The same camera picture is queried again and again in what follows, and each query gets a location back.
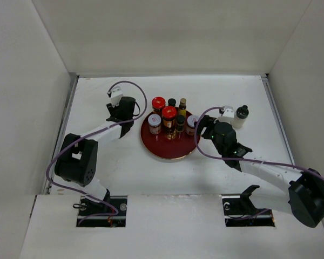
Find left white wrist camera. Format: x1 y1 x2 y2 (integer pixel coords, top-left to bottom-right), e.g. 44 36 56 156
107 86 124 107

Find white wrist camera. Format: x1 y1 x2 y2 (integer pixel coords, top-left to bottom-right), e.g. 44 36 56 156
107 86 124 107
217 106 235 124

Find white lid jar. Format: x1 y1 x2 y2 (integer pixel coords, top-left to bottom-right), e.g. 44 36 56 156
148 114 161 135
185 115 199 136

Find red cap sauce bottle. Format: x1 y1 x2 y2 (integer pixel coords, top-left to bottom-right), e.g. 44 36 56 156
161 106 177 139
151 97 166 117

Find red round tray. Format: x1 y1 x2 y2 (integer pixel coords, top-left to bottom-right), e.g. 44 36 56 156
140 112 196 160

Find black cap spice bottle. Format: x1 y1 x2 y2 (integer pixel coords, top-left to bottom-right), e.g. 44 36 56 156
168 98 176 107

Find yellow label oil bottle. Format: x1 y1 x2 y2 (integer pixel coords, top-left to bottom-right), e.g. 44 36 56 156
178 98 187 117

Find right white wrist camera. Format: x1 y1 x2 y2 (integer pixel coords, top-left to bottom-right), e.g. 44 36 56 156
217 106 235 124

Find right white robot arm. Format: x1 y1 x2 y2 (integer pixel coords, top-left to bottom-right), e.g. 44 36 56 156
194 115 324 228

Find black cap white bottle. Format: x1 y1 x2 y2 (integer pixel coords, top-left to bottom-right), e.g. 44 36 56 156
231 105 249 128

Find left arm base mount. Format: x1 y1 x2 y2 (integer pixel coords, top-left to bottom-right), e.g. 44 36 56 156
72 196 128 228

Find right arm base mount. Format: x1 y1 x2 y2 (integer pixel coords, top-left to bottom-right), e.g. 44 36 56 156
222 185 275 227

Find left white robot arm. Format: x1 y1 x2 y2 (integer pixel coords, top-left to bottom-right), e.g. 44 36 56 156
54 97 137 215

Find small dark spice bottle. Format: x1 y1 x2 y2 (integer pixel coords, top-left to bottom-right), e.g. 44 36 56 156
175 114 185 133

